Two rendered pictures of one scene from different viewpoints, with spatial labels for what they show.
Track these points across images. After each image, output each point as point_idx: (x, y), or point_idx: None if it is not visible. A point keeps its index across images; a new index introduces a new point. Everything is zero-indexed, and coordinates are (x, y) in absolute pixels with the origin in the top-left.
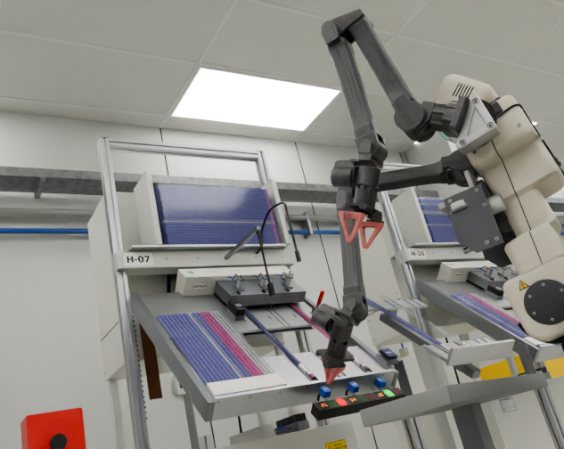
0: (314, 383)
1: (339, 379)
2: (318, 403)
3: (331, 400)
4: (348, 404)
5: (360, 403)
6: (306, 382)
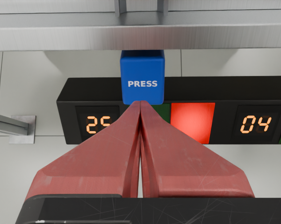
0: (84, 50)
1: None
2: (81, 109)
3: (153, 108)
4: (207, 143)
5: (267, 144)
6: (27, 34)
